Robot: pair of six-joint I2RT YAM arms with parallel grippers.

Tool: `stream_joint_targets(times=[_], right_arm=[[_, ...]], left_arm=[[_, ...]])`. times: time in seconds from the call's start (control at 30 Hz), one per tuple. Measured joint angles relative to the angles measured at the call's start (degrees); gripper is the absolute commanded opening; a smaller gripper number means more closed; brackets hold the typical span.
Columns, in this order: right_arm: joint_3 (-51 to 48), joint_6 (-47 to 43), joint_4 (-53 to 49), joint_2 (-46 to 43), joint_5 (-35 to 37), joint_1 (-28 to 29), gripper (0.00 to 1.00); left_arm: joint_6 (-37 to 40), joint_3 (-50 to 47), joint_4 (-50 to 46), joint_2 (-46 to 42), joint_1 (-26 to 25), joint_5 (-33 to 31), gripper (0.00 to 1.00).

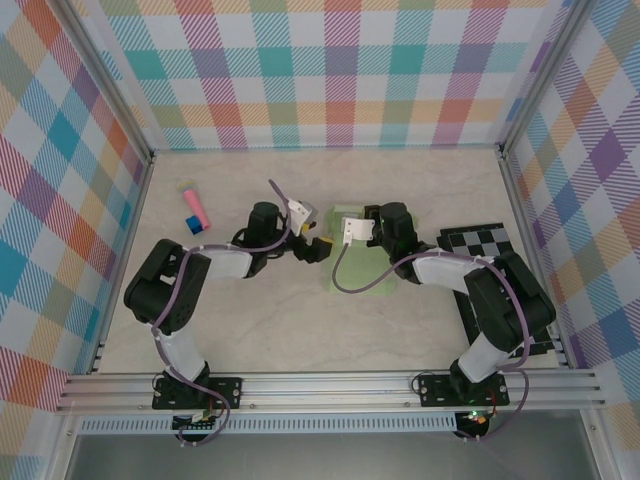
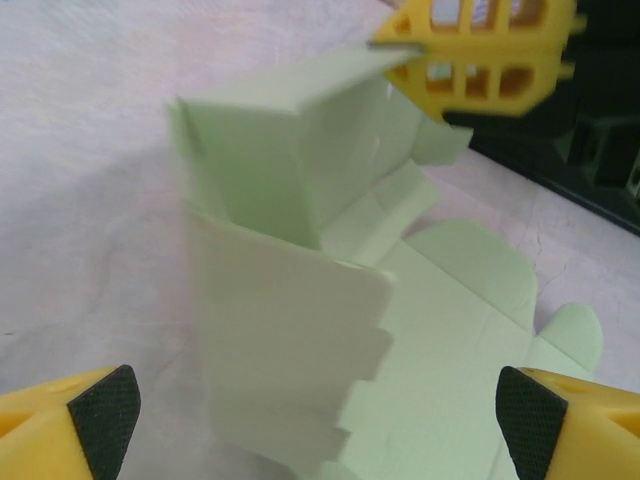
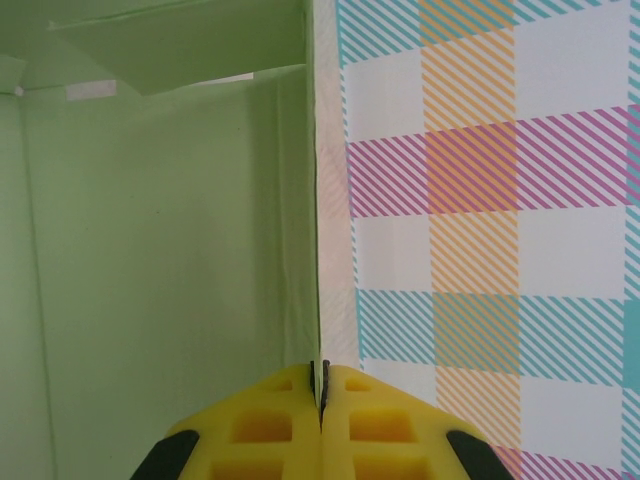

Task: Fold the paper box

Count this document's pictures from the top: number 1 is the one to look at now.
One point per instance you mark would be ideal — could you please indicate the aluminium side rail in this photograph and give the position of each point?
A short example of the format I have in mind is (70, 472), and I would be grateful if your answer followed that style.
(531, 255)
(122, 265)

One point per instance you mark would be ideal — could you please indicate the blue cube block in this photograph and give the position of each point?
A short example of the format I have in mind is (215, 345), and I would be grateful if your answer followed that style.
(194, 226)

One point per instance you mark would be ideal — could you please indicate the pink toy microphone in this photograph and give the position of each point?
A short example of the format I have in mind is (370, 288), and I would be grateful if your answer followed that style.
(192, 202)

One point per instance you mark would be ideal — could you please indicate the aluminium cross rail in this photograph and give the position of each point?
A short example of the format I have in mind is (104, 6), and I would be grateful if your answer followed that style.
(325, 390)

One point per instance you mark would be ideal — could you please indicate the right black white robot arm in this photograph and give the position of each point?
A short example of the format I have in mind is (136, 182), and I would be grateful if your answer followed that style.
(510, 300)

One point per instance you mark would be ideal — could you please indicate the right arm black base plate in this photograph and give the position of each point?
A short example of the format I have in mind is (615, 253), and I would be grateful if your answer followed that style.
(435, 390)

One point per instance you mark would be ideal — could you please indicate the small electronics board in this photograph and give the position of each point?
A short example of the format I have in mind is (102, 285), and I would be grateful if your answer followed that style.
(200, 422)
(475, 419)

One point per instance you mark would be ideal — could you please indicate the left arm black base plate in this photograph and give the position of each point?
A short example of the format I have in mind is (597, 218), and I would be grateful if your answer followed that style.
(225, 392)

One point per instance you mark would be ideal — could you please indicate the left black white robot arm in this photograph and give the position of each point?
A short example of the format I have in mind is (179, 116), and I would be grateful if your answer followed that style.
(165, 290)

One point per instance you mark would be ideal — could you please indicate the black grey checkerboard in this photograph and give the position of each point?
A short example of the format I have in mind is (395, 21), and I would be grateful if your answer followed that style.
(480, 240)

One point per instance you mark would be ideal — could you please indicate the aluminium frame post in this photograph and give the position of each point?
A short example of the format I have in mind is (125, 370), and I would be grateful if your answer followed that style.
(542, 75)
(107, 85)

